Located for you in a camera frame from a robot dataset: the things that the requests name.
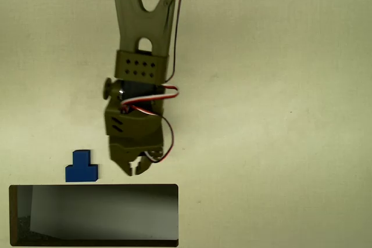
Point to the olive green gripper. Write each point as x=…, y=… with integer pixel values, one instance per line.
x=125, y=155

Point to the blue T-shaped block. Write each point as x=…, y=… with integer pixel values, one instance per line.
x=81, y=169

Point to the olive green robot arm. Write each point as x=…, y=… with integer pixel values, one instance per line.
x=145, y=27

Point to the dark rectangular bin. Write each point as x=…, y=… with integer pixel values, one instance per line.
x=87, y=216

